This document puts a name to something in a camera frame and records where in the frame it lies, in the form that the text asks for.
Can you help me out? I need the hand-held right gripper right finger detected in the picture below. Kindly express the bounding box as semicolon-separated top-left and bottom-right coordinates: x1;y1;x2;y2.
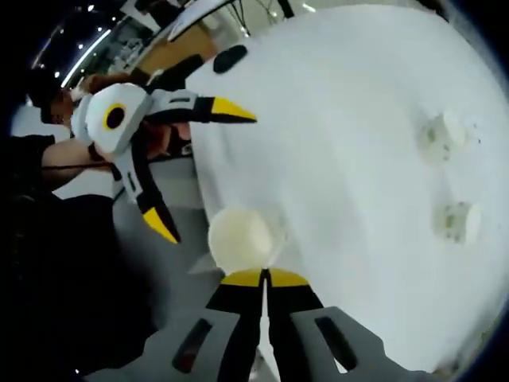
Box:
265;267;439;382

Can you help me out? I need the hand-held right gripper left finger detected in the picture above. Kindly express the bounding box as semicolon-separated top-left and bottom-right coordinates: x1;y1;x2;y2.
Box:
80;267;266;382

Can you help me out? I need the floral paper cup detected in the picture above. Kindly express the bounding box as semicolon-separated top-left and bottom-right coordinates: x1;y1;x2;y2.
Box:
208;205;280;276
416;110;469;165
434;200;484;244

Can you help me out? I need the person's left hand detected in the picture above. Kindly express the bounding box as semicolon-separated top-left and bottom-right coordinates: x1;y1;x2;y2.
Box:
138;119;196;160

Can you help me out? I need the small black object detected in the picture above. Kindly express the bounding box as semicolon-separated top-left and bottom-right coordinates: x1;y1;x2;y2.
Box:
212;43;249;76

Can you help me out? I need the person's head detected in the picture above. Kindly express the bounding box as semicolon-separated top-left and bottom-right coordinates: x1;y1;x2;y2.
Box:
27;70;87;131

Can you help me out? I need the person's black clothing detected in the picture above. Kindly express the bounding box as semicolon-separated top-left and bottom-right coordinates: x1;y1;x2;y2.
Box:
7;134;160;359

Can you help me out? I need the thin black cable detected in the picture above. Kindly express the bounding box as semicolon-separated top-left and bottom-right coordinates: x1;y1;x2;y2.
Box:
41;162;120;172

